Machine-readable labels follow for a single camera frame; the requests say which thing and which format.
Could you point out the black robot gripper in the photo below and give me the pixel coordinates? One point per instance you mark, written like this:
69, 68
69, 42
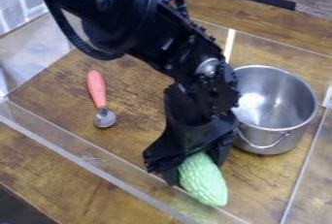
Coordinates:
190, 132

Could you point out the green bitter gourd toy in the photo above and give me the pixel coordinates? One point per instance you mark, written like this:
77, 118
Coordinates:
202, 180

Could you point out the silver metal pot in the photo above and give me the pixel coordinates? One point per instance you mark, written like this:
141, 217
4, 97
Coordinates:
275, 109

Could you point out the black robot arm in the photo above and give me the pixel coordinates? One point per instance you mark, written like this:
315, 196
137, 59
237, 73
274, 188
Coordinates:
154, 31

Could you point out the orange handled metal scoop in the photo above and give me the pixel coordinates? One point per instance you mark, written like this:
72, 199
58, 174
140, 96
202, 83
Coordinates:
105, 117

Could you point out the clear acrylic enclosure walls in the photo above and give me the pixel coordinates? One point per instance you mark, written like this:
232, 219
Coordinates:
81, 172

